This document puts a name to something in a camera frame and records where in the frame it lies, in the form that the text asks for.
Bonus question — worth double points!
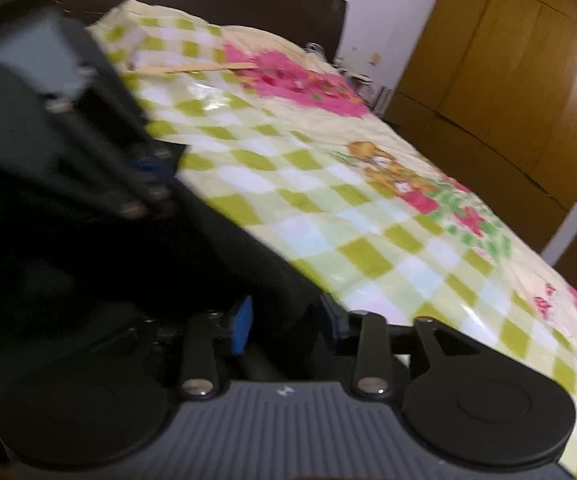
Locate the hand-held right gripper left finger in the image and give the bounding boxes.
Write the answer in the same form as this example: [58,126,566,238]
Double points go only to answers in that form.
[138,296,254,402]

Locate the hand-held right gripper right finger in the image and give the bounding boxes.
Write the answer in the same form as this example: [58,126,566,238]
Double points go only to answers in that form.
[319,294,462,402]

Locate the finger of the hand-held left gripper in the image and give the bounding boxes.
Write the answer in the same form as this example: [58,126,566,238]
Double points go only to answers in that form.
[63,115,189,221]

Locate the black pants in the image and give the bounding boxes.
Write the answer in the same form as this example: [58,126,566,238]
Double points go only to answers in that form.
[0,140,332,386]

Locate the thin wooden stick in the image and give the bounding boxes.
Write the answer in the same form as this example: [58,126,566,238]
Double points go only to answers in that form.
[123,61,256,75]

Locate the checkered printed blanket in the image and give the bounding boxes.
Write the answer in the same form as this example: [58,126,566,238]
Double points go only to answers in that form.
[88,0,577,478]

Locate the nightstand clutter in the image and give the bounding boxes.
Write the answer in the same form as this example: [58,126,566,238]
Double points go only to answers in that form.
[306,42,394,111]

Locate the brown wooden wardrobe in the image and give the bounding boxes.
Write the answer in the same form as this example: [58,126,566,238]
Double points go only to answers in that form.
[386,0,577,281]

